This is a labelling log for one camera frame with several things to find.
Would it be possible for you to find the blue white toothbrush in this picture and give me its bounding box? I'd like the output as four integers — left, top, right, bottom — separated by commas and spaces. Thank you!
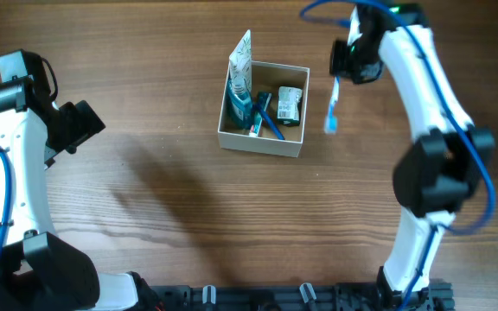
323, 76, 341, 135

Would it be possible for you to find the green Dettol soap bar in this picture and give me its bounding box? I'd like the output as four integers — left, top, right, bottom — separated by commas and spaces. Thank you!
277, 86, 303, 126

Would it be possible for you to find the Colgate toothpaste tube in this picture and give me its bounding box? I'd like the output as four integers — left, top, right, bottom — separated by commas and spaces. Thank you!
249, 92, 272, 137

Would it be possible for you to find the blue disposable razor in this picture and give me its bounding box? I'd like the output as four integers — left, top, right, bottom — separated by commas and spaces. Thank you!
249, 104, 284, 140

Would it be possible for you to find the white floral shampoo tube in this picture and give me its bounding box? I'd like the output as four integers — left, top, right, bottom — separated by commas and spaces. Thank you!
229, 29, 252, 92

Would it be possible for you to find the blue mouthwash bottle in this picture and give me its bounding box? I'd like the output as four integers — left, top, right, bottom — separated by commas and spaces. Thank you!
227, 76, 253, 130

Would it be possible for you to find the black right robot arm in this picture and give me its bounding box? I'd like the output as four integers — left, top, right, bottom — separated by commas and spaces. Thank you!
330, 1, 496, 310

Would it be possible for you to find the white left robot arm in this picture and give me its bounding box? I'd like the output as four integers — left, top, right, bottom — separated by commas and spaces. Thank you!
0, 49, 160, 310

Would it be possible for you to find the white open cardboard box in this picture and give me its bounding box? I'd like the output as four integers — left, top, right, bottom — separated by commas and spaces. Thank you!
217, 60, 310, 157

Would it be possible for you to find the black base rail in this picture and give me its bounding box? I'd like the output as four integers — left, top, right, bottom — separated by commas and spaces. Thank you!
144, 282, 454, 311

